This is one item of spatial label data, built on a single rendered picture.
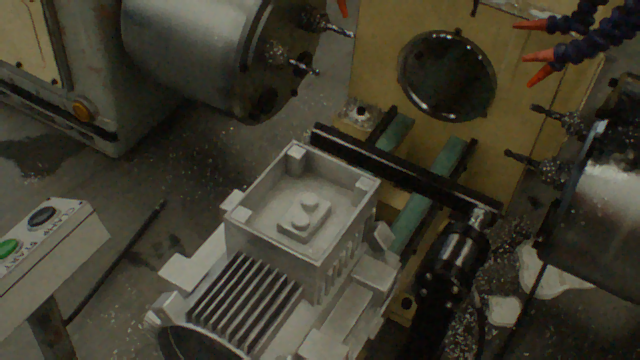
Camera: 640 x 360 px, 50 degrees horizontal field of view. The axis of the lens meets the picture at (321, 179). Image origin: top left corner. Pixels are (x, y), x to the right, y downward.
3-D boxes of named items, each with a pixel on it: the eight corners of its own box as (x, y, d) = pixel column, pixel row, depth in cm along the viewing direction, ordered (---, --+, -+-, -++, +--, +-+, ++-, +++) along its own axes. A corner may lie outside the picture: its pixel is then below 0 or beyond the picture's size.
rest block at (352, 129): (343, 144, 119) (350, 90, 110) (379, 160, 117) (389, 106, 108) (326, 165, 115) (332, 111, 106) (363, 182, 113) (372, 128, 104)
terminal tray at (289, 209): (287, 186, 74) (290, 138, 69) (375, 228, 71) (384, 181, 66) (222, 262, 67) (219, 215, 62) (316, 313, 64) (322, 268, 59)
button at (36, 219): (51, 216, 72) (42, 203, 71) (68, 218, 71) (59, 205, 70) (30, 235, 71) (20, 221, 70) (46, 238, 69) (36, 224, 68)
